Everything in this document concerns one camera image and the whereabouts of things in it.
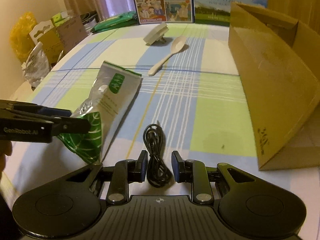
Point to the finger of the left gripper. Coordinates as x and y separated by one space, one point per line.
30 127
34 108

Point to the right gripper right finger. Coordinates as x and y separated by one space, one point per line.
193 172

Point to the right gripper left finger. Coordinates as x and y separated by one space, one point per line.
126 172

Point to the silver green foil pouch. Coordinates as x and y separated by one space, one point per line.
112 92

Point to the white plug adapter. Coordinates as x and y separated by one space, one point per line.
156 34

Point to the left hand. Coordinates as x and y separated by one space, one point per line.
5 150

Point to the silver foil bag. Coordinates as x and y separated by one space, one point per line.
36 67

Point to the yellow plastic bag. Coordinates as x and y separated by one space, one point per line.
20 40

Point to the brown cardboard boxes stack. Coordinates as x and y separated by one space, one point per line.
62 33

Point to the plaid tablecloth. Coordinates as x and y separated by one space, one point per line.
196 96

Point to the green wipes pack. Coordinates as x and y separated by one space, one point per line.
118 21

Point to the brown cardboard box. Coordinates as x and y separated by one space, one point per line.
277 58

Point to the dark blue milk carton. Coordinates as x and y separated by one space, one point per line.
158 11

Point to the mustard yellow curtain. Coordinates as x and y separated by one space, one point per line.
292 0

